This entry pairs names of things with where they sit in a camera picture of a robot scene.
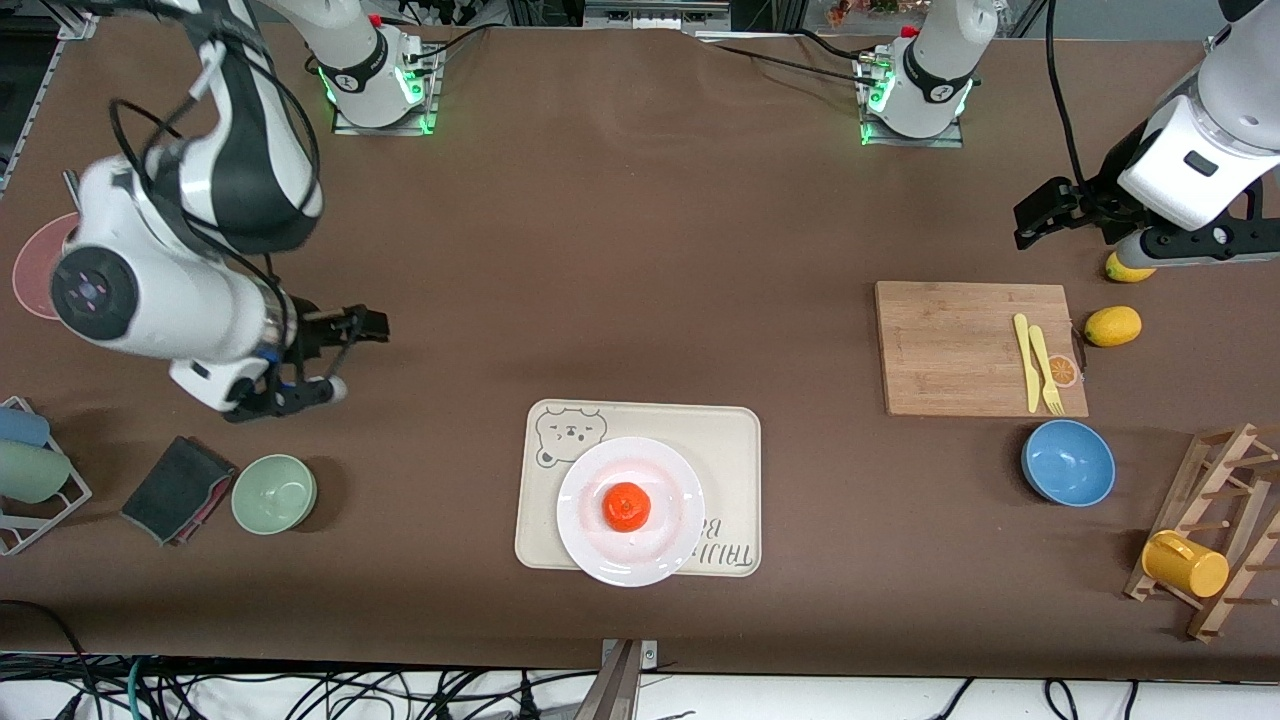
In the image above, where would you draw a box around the white round plate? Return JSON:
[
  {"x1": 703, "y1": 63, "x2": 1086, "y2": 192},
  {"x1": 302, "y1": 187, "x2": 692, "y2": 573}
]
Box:
[{"x1": 556, "y1": 436, "x2": 706, "y2": 588}]

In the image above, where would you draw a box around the orange fruit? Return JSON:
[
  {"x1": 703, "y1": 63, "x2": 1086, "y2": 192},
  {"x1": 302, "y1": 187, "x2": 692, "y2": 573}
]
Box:
[{"x1": 603, "y1": 482, "x2": 653, "y2": 534}]

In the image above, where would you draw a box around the yellow plastic knife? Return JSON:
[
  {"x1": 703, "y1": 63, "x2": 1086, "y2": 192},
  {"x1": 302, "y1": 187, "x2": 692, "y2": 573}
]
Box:
[{"x1": 1013, "y1": 314, "x2": 1042, "y2": 414}]

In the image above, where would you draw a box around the yellow plastic fork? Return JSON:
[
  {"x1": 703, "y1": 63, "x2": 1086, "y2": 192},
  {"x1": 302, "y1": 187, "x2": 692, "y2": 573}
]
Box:
[{"x1": 1029, "y1": 325, "x2": 1066, "y2": 416}]

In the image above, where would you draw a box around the wooden cutting board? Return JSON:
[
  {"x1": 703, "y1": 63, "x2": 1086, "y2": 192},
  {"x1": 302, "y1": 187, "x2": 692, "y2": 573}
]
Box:
[{"x1": 875, "y1": 281, "x2": 1090, "y2": 418}]

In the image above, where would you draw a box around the pale green bowl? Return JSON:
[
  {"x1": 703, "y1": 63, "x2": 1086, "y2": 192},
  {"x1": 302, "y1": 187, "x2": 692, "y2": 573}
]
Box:
[{"x1": 231, "y1": 454, "x2": 318, "y2": 536}]

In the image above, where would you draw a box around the dark folded cloth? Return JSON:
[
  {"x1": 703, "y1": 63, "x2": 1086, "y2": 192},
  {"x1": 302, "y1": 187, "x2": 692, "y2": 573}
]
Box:
[{"x1": 120, "y1": 435, "x2": 238, "y2": 547}]

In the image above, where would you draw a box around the blue bowl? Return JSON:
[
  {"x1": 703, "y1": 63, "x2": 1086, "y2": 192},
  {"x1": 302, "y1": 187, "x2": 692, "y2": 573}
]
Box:
[{"x1": 1021, "y1": 419, "x2": 1117, "y2": 508}]

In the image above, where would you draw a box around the pink bowl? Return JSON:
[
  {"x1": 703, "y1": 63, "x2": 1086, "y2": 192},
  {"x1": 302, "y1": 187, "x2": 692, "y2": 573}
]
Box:
[{"x1": 12, "y1": 211, "x2": 83, "y2": 322}]

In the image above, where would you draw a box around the wooden peg rack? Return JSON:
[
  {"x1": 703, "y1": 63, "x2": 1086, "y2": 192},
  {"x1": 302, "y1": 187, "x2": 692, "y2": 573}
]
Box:
[{"x1": 1124, "y1": 423, "x2": 1280, "y2": 643}]

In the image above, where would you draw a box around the blue cup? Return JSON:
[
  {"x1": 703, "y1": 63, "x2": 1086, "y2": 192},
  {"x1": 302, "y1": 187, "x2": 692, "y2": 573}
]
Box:
[{"x1": 0, "y1": 405, "x2": 51, "y2": 449}]

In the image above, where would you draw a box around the pale green cup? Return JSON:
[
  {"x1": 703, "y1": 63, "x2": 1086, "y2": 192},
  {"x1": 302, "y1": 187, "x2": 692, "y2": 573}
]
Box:
[{"x1": 0, "y1": 440, "x2": 73, "y2": 505}]

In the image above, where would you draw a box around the yellow mug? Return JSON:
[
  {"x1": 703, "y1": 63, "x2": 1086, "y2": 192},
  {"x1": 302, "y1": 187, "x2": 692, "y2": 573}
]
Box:
[{"x1": 1141, "y1": 530, "x2": 1230, "y2": 599}]

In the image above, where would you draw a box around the cream tray with bear print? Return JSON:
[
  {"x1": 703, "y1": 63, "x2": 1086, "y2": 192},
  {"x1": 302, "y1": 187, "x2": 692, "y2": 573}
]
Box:
[{"x1": 514, "y1": 399, "x2": 763, "y2": 578}]

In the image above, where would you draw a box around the grey metal box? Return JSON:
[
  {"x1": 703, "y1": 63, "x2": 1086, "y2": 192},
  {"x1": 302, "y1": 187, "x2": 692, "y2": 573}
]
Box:
[{"x1": 583, "y1": 0, "x2": 732, "y2": 33}]

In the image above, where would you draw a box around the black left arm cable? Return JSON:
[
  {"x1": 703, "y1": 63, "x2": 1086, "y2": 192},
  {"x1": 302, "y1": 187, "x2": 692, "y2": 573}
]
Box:
[{"x1": 1044, "y1": 0, "x2": 1095, "y2": 191}]

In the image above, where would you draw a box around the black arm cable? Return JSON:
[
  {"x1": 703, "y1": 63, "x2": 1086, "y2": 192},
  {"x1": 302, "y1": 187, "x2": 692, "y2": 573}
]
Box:
[
  {"x1": 1044, "y1": 0, "x2": 1095, "y2": 191},
  {"x1": 108, "y1": 40, "x2": 323, "y2": 301}
]

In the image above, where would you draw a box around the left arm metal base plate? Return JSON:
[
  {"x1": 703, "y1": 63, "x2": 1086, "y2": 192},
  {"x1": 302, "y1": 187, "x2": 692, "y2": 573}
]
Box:
[{"x1": 856, "y1": 50, "x2": 967, "y2": 150}]

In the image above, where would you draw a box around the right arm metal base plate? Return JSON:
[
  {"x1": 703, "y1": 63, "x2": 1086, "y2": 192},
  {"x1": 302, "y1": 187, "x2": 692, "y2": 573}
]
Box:
[{"x1": 332, "y1": 42, "x2": 442, "y2": 137}]

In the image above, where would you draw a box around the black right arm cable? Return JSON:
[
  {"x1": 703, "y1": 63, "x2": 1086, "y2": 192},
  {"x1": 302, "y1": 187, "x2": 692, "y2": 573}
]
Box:
[{"x1": 108, "y1": 40, "x2": 323, "y2": 301}]

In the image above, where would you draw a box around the black table cable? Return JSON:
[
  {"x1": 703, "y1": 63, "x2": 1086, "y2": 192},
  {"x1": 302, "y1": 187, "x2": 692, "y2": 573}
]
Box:
[
  {"x1": 405, "y1": 24, "x2": 493, "y2": 63},
  {"x1": 700, "y1": 38, "x2": 883, "y2": 87}
]

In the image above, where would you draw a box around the white wire cup rack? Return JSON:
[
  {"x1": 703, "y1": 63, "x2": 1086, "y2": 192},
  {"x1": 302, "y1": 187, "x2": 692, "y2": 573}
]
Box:
[{"x1": 0, "y1": 396, "x2": 94, "y2": 557}]

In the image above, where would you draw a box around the teal floor cable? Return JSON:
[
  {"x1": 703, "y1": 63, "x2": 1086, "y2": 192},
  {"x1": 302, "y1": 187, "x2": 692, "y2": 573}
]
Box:
[{"x1": 122, "y1": 655, "x2": 153, "y2": 720}]

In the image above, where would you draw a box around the metal table edge bracket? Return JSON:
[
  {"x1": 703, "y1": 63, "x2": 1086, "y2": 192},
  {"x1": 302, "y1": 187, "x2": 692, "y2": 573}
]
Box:
[{"x1": 585, "y1": 638, "x2": 659, "y2": 720}]

